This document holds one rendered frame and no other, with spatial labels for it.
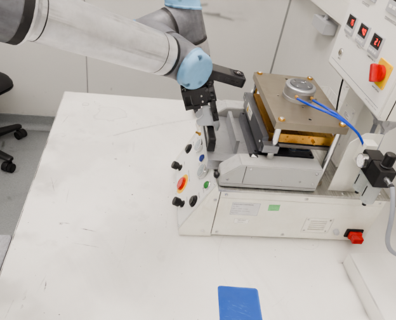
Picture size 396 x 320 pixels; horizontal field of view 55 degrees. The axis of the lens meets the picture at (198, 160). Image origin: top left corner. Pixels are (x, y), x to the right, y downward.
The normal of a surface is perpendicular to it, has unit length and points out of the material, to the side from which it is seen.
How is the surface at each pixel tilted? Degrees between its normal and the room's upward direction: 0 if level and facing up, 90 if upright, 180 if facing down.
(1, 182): 0
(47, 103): 90
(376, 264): 0
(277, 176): 90
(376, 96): 90
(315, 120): 0
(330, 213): 90
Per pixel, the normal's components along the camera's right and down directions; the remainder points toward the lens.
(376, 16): -0.99, -0.07
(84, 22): 0.75, 0.12
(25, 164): 0.15, -0.79
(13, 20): 0.55, 0.61
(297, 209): 0.07, 0.61
